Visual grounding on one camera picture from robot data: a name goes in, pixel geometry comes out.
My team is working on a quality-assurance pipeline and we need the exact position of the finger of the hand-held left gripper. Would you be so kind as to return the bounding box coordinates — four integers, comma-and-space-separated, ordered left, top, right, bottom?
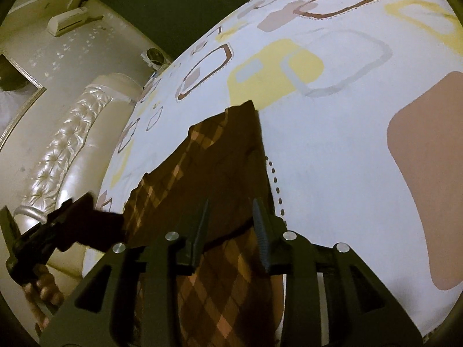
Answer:
54, 191, 126, 253

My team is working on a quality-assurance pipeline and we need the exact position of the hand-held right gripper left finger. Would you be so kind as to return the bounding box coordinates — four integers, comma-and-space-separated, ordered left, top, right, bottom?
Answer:
39, 199, 210, 347

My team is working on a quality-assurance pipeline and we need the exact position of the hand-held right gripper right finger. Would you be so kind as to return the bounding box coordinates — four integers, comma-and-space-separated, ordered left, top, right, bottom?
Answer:
251, 198, 424, 347

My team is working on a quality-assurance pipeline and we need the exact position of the brown plaid cloth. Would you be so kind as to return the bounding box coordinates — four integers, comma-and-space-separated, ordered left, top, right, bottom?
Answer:
122, 100, 287, 347

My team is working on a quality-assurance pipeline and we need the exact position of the person's left hand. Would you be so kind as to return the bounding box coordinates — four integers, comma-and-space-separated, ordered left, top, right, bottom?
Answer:
22, 263, 63, 333

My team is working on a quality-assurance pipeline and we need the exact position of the cream tufted headboard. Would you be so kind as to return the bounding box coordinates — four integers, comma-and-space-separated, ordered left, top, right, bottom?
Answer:
16, 72, 145, 284

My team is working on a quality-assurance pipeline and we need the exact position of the patterned white bed sheet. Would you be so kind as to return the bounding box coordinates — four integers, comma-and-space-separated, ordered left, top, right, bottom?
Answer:
81, 0, 463, 347

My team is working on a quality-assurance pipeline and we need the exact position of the small round device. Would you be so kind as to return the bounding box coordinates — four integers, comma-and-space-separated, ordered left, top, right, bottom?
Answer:
141, 48, 172, 70

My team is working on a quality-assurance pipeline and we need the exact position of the white air conditioner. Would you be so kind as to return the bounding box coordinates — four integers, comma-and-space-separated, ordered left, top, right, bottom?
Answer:
47, 5, 105, 37

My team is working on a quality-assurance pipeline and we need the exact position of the framed wall mirror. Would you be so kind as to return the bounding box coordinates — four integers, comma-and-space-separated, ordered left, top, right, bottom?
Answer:
0, 53, 47, 150

